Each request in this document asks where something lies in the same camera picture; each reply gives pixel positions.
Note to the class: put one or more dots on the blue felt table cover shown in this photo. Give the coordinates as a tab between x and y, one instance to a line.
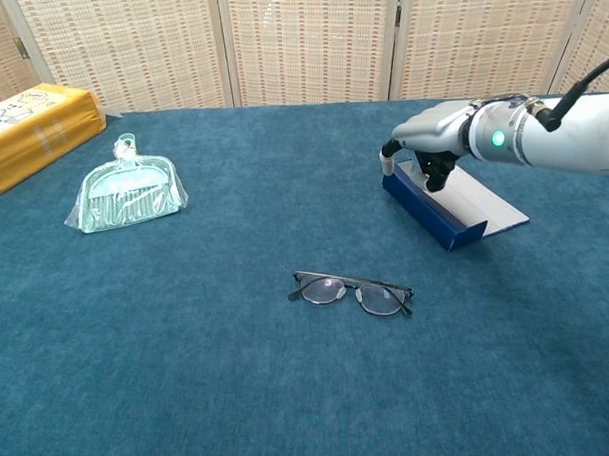
239	365

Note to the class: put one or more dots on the blue glasses case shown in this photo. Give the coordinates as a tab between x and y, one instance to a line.
434	213

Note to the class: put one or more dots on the metal screen hinge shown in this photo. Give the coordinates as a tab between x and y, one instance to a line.
398	15
21	49

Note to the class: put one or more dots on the black eyeglasses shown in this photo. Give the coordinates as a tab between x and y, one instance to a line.
326	289

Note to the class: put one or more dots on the yellow corgi tissue pack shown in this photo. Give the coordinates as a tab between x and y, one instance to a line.
31	137

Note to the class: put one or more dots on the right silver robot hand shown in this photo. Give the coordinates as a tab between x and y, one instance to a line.
436	126

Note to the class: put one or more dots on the teal dustpan brush set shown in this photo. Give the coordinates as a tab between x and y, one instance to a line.
125	194

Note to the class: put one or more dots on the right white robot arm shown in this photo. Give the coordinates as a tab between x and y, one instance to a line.
571	133

